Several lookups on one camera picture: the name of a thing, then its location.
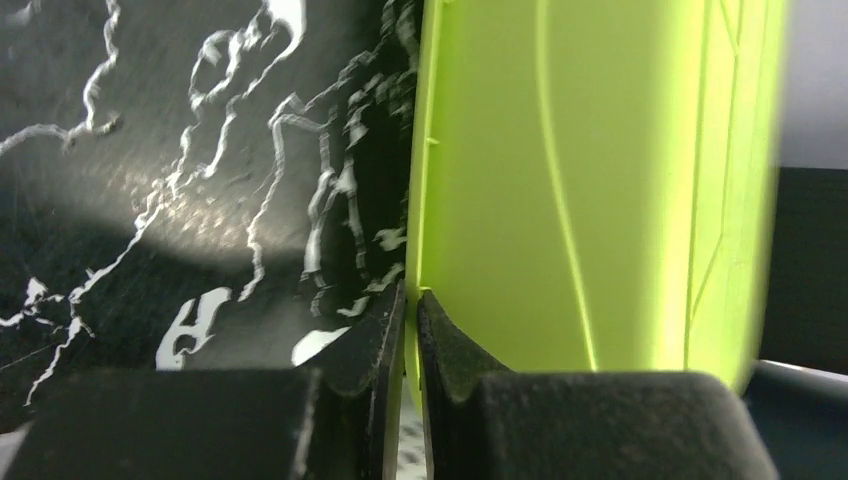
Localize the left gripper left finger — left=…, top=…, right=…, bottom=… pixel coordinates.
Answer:
left=5, top=283, right=406, bottom=479

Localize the green plastic basin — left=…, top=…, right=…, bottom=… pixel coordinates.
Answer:
left=406, top=1, right=789, bottom=392

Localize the black ribbed bucket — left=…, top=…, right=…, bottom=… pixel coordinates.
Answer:
left=760, top=168, right=847, bottom=374

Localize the large dark blue bucket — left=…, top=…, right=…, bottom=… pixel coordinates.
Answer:
left=744, top=362, right=847, bottom=480

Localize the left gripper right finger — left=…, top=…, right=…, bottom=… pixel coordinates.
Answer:
left=417, top=292, right=778, bottom=479

